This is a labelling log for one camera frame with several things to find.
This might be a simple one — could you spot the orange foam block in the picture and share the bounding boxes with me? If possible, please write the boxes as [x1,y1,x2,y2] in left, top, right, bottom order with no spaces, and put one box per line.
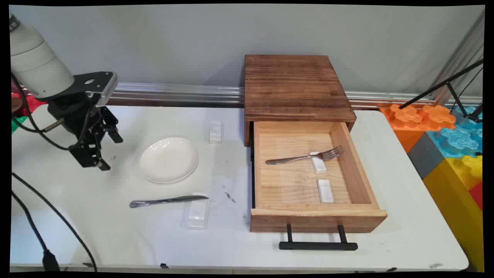
[380,104,456,153]

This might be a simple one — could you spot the white round plate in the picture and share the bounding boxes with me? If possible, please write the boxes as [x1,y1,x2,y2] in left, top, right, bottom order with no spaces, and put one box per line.
[139,137,200,184]

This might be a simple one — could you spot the black tripod stand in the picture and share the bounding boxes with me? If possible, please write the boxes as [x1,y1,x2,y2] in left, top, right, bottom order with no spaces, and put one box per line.
[399,60,484,124]

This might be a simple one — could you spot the white cutlery rest near knife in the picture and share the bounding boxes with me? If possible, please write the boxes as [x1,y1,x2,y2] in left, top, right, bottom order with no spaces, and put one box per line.
[181,192,211,231]

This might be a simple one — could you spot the blue foam block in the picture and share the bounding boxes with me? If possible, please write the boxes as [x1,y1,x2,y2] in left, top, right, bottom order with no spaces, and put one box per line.
[426,104,484,159]

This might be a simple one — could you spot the black cable with plug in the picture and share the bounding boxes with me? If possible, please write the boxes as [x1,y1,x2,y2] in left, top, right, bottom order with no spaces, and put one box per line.
[11,191,60,271]

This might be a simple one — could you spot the aluminium wall rail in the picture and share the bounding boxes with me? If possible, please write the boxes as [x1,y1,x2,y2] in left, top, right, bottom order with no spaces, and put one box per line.
[19,82,483,110]

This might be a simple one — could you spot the silver fork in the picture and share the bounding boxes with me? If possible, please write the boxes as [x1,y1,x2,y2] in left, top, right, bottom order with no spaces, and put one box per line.
[265,145,345,166]

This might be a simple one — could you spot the yellow foam block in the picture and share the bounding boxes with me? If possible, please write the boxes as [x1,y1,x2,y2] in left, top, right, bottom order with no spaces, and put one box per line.
[423,154,485,271]

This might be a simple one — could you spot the light wooden drawer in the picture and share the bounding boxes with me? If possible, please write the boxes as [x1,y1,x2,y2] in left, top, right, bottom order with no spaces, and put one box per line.
[249,121,387,233]

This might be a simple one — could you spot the large red foam block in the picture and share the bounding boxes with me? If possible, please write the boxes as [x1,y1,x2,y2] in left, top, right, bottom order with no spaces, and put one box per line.
[12,83,47,116]

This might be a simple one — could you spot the thin black cable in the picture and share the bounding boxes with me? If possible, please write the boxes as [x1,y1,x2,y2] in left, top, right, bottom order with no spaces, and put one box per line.
[11,73,98,271]

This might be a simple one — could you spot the grey foam block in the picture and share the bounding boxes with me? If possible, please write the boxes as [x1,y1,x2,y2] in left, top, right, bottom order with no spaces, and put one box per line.
[407,132,446,180]

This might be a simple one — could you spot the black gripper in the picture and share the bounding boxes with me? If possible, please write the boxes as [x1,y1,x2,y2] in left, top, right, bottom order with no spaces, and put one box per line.
[48,95,124,171]

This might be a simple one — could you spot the green foam block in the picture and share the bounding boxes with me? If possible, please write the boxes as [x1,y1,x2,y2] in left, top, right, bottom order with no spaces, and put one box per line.
[12,116,28,134]

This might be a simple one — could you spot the small red foam block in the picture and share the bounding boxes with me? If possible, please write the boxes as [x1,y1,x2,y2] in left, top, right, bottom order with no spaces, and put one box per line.
[469,181,484,211]

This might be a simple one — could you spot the silver table knife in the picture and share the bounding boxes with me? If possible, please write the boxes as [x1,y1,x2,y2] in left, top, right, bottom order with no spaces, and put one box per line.
[129,195,210,209]

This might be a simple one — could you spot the dark wooden drawer cabinet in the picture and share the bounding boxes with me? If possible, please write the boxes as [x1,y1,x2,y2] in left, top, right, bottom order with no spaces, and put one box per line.
[244,54,357,147]

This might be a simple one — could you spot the black drawer handle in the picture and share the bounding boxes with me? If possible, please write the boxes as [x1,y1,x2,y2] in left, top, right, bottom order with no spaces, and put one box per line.
[279,224,359,251]

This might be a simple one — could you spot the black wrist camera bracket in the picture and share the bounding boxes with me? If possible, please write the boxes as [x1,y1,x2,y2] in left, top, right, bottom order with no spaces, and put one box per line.
[50,71,118,107]

